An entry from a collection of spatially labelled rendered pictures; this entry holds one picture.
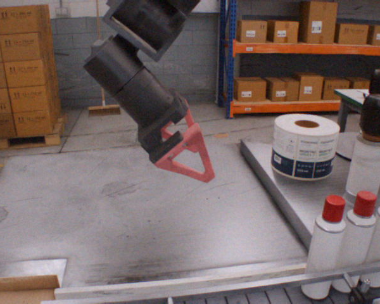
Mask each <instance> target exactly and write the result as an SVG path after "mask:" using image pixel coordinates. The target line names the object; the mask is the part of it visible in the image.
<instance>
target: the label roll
mask: <svg viewBox="0 0 380 304"><path fill-rule="evenodd" d="M338 134H339V125H338V124H336V123H335V122H333V121H331V120H328V119H326V118H324V117H318V116H315V115H302V114H294V115H292V114H287V115H281V116H279V117H278V118H277V119H276V120H275V127H274V140H273V146H272V153H271V159H270V164H271V166H272V168H273V169H274V170H275V171H277V172H279V173H280V174H282V175H285V176H287V177H292V178H294V179H298V180H300V179H302V180H318V179H323V178H326V177H328V176H329V175H330V174H331V172H332V169H333V162H334V156H335V152H336V145H337V141H338Z"/></svg>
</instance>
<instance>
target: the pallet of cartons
mask: <svg viewBox="0 0 380 304"><path fill-rule="evenodd" d="M49 14H50V13H49V6H48V4H36V5H26V6H8V7H0V151H4V150H12V149H27V148H43V147H51V146H59V145H60V135H64V132H65V127H64V124H67V114H66V111H61V105H60V98H59V95H58V91H59V87H58V79H57V75H56V64H55V60H54V49H53V48H54V47H53V40H52V38H53V36H52V32H51V21H50V16H49ZM40 136H45V139H46V142H30V143H26V144H15V145H11V143H10V139H11V138H21V137H40Z"/></svg>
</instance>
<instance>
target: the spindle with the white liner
mask: <svg viewBox="0 0 380 304"><path fill-rule="evenodd" d="M361 112H362V114H361V117H360V123H359V126H360V128H361V130H362V134H359V135H357V136H356V138H355V147H354V150H353V157H352V160H351V165H350V172H349V175H348V181H347V185H346V187H345V189H346V193H345V194H344V195H343V199H344V200H345V202H346V204H348V205H350V206H352V207H354V206H355V201H356V197H357V193H358V192H359V191H369V192H371V193H373V194H375V195H376V197H377V196H378V190H379V186H380V94H378V93H375V94H370V95H368V96H367V97H366V99H365V100H364V102H363V105H362V111H361Z"/></svg>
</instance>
